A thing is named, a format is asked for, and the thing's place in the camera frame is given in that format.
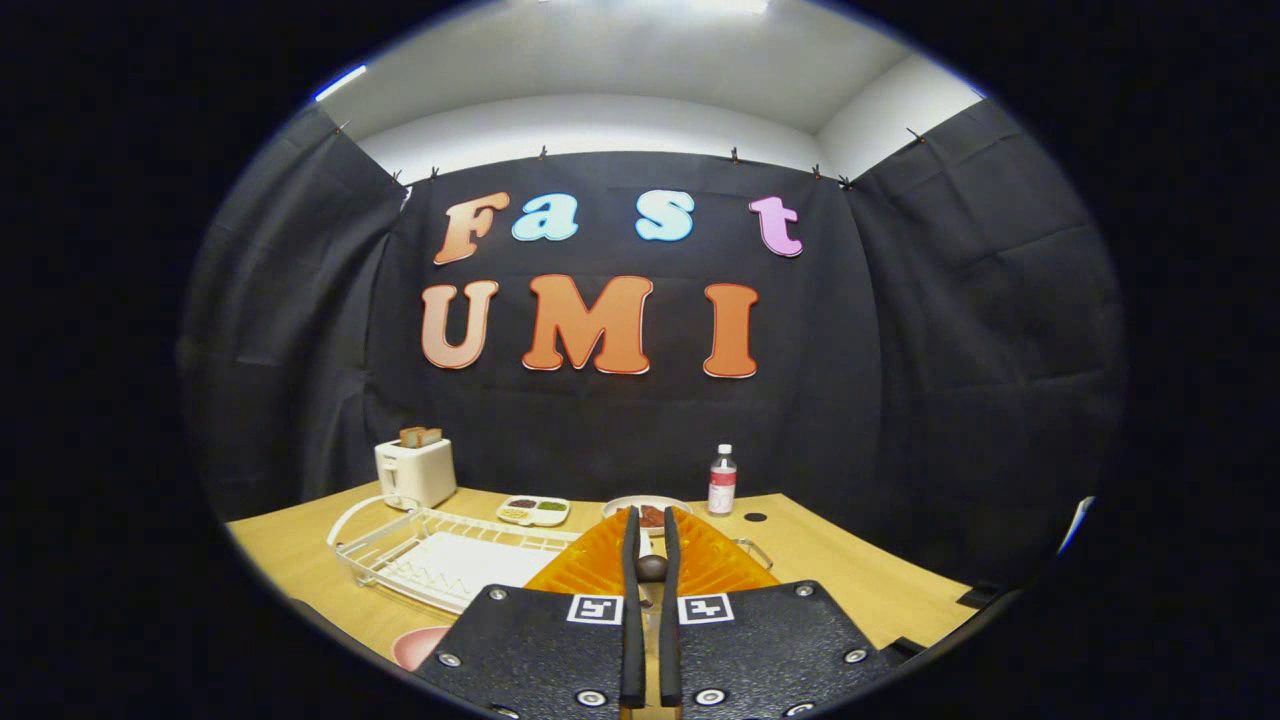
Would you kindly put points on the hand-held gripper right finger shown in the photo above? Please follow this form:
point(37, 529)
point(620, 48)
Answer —
point(671, 620)

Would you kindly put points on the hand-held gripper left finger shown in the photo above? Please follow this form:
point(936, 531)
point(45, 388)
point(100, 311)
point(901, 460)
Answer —
point(631, 620)

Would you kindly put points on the pink plate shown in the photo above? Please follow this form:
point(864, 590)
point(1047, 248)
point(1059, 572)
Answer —
point(415, 648)

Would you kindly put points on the white oval serving dish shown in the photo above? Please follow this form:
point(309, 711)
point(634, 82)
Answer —
point(612, 506)

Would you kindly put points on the white divided condiment dish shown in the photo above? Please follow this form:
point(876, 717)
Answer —
point(533, 511)

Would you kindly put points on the red meat slices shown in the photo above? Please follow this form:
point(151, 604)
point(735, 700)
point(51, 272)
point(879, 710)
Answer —
point(652, 516)

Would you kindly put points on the clear plastic bottle red label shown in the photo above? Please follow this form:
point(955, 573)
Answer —
point(722, 490)

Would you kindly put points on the black backdrop cloth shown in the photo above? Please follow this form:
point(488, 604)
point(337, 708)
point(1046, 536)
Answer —
point(620, 430)

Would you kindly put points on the white toaster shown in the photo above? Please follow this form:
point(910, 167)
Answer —
point(415, 475)

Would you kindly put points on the black table edge block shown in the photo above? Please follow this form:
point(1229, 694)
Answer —
point(978, 598)

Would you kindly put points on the ceiling light strip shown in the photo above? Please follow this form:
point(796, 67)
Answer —
point(340, 83)

